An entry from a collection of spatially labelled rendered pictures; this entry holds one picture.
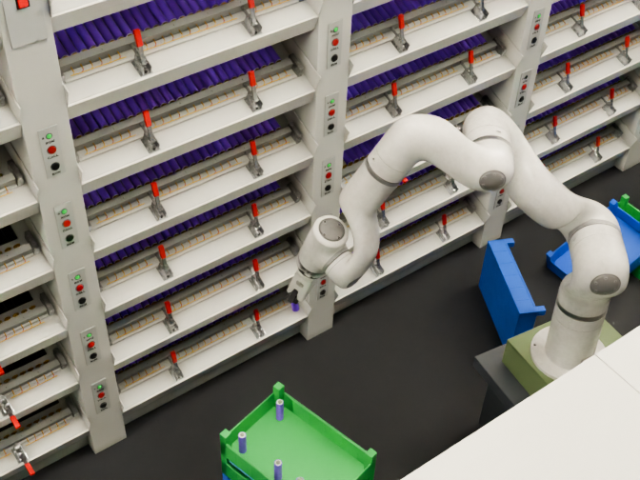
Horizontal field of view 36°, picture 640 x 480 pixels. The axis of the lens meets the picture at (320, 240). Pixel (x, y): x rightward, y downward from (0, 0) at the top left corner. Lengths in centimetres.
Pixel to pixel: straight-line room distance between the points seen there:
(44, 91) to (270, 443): 97
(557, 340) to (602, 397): 173
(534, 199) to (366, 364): 99
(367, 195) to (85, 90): 62
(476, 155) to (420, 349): 111
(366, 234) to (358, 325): 90
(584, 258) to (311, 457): 77
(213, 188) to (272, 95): 26
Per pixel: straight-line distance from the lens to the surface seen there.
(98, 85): 204
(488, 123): 208
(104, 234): 229
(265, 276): 271
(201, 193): 237
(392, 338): 301
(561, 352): 249
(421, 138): 203
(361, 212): 215
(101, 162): 216
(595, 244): 225
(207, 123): 225
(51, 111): 200
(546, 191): 214
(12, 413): 249
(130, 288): 244
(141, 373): 276
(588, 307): 237
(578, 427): 72
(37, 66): 193
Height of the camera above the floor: 229
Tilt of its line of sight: 44 degrees down
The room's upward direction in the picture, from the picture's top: 3 degrees clockwise
